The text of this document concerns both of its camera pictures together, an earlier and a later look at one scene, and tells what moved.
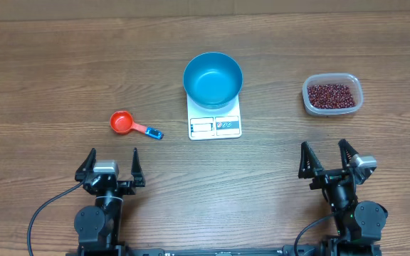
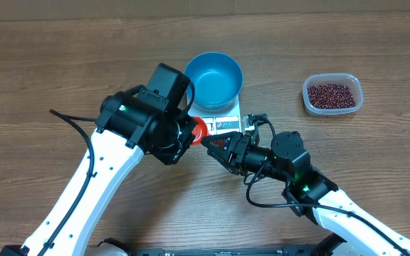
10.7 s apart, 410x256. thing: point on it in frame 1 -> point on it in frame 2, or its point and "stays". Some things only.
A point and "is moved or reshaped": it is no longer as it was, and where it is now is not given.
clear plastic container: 327,94 stays
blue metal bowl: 212,80 stays
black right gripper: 324,176 -> 238,146
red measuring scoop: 122,121 is moved or reshaped
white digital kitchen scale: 210,124 stays
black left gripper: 127,188 -> 174,157
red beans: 326,96 stays
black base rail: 227,251 stays
